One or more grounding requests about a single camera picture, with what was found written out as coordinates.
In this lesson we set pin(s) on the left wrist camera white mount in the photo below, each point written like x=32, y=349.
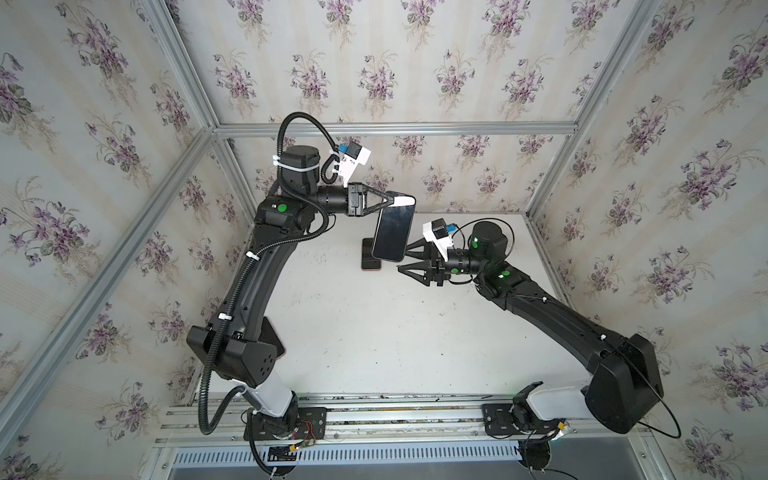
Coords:
x=351, y=156

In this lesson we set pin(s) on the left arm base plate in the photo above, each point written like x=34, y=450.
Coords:
x=297, y=424

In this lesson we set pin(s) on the aluminium frame beam left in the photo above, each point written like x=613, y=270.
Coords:
x=28, y=391

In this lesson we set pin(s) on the black phone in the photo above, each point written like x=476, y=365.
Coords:
x=392, y=232

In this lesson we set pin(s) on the aluminium frame post back right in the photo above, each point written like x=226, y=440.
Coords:
x=627, y=41

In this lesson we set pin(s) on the aluminium frame post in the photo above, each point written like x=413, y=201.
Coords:
x=627, y=41
x=198, y=101

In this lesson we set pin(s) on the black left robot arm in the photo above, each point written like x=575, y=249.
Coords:
x=237, y=358

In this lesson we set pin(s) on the aluminium frame post back left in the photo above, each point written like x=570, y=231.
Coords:
x=198, y=101

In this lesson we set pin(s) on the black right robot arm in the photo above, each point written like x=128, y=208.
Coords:
x=625, y=382

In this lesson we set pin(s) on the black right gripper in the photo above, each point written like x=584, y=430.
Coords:
x=436, y=263

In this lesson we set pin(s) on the aluminium rail front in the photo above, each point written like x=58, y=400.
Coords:
x=353, y=419

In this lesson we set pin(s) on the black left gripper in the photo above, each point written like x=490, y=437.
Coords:
x=357, y=200

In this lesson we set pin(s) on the phone in pink case, front left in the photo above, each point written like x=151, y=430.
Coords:
x=269, y=335

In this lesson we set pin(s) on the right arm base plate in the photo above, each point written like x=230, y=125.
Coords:
x=509, y=419

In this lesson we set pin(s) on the white vent grille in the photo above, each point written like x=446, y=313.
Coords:
x=351, y=454

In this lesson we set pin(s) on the aluminium frame bar back top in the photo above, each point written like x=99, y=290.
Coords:
x=258, y=130

